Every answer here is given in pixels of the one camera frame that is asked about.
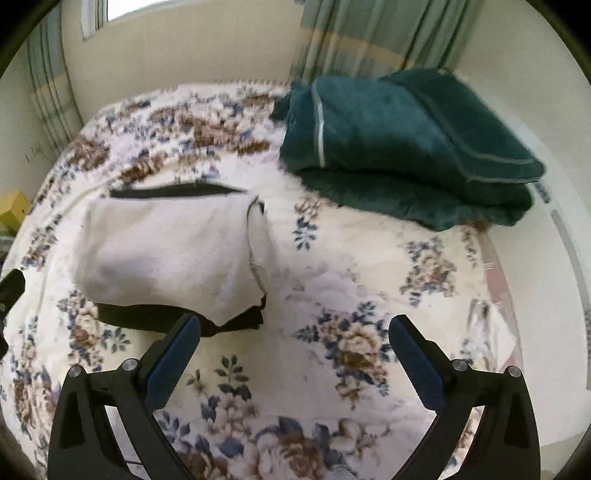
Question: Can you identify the beige shirt with black collar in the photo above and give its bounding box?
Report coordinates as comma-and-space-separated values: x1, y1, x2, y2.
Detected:
72, 182, 273, 337

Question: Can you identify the yellow box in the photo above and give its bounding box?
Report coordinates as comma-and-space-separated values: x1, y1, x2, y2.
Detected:
0, 190, 31, 233

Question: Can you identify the floral fleece bed blanket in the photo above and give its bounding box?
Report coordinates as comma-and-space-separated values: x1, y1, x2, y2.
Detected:
1, 82, 517, 479

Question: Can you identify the window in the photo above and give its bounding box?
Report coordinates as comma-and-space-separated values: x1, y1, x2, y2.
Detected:
80, 0, 180, 41

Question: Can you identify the dark green folded blanket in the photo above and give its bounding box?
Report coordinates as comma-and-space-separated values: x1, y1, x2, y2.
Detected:
271, 69, 546, 231

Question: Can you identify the green striped curtain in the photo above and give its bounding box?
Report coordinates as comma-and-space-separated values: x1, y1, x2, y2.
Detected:
290, 0, 483, 83

